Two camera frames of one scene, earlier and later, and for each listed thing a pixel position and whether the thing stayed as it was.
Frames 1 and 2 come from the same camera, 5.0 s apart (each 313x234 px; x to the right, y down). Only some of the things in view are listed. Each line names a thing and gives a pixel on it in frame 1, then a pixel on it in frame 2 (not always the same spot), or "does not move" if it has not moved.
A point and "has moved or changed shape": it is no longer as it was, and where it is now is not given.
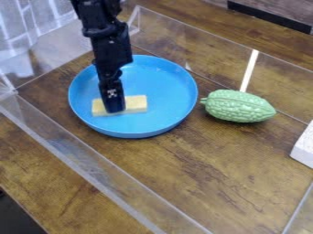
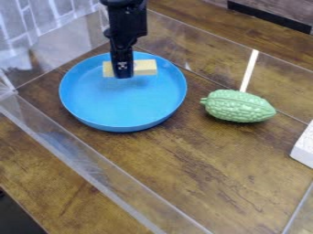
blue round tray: [158, 77] has moved or changed shape
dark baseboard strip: [269, 16] does not move
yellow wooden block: [136, 103] to [144, 67]
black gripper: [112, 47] to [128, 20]
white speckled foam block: [303, 151] does not move
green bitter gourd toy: [239, 106] does not move
